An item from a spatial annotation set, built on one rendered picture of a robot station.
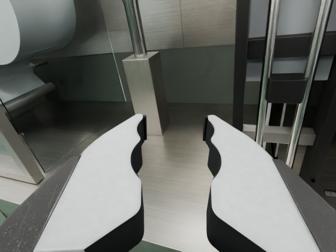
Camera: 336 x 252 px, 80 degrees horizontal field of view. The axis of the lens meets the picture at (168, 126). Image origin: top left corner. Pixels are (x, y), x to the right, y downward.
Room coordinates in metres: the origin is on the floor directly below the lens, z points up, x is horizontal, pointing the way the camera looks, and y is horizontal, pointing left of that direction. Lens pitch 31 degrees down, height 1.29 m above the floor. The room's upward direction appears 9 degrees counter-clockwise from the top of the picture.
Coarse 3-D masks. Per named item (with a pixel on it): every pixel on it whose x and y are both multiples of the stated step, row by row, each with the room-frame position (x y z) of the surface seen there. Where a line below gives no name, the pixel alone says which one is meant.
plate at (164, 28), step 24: (120, 0) 0.92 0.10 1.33; (144, 0) 0.88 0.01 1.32; (168, 0) 0.84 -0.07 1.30; (192, 0) 0.81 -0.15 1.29; (216, 0) 0.78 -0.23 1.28; (120, 24) 0.93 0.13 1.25; (144, 24) 0.89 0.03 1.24; (168, 24) 0.85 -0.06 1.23; (192, 24) 0.81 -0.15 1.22; (216, 24) 0.78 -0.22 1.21; (120, 48) 0.94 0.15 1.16; (168, 48) 0.85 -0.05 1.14
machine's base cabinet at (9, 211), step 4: (0, 208) 0.50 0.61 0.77; (4, 208) 0.49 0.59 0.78; (8, 208) 0.48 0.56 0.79; (0, 212) 0.51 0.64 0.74; (4, 212) 0.50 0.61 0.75; (8, 212) 0.49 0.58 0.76; (0, 216) 0.52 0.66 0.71; (4, 216) 0.50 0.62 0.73; (0, 220) 0.53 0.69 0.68; (132, 248) 0.29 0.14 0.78; (136, 248) 0.28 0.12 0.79; (140, 248) 0.28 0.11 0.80
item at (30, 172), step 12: (0, 108) 0.47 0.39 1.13; (0, 120) 0.46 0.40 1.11; (0, 132) 0.45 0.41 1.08; (12, 132) 0.47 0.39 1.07; (12, 144) 0.45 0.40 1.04; (12, 156) 0.46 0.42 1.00; (24, 156) 0.46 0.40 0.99; (0, 168) 0.51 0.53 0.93; (24, 168) 0.45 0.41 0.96; (36, 168) 0.47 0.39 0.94; (24, 180) 0.46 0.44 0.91; (36, 180) 0.45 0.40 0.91
